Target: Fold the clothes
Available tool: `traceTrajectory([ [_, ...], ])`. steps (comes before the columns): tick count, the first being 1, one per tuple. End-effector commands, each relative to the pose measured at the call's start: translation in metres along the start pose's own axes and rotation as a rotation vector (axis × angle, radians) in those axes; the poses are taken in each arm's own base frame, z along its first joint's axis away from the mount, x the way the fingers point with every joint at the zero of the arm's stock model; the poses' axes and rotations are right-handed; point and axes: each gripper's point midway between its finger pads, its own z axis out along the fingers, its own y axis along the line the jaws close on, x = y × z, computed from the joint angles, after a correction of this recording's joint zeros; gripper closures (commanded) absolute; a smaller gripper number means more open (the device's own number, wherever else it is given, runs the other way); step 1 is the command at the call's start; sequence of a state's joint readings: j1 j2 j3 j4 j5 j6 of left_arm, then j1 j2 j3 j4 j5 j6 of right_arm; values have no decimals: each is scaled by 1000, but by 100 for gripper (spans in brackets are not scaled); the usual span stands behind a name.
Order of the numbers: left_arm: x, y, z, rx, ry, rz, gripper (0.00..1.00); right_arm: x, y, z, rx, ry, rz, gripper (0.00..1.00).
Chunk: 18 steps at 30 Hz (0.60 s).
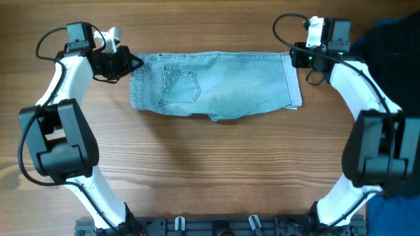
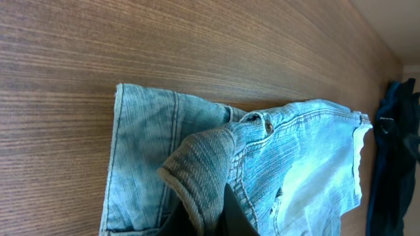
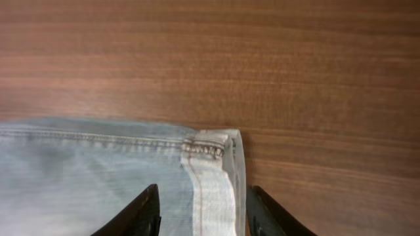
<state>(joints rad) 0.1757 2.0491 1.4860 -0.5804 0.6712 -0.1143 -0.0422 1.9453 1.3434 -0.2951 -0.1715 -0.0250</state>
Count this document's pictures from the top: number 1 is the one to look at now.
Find light blue denim shorts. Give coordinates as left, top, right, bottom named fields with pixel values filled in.
left=129, top=51, right=302, bottom=121

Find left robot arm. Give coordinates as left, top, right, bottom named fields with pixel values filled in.
left=17, top=22, right=146, bottom=235

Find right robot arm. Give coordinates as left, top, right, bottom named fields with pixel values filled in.
left=289, top=16, right=419, bottom=235

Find black garment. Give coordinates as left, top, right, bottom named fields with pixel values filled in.
left=349, top=11, right=420, bottom=199

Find dark blue garment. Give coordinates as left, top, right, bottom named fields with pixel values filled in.
left=353, top=16, right=419, bottom=235

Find right black camera cable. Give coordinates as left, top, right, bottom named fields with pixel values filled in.
left=272, top=12, right=394, bottom=230

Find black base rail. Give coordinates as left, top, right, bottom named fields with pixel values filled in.
left=74, top=215, right=368, bottom=236

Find left white rail clip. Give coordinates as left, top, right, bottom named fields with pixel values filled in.
left=174, top=216, right=186, bottom=231

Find white rail clip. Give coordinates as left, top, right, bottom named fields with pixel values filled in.
left=174, top=216, right=186, bottom=231
left=248, top=214, right=263, bottom=236

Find right white rail clip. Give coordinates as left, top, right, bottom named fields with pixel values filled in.
left=248, top=214, right=263, bottom=236

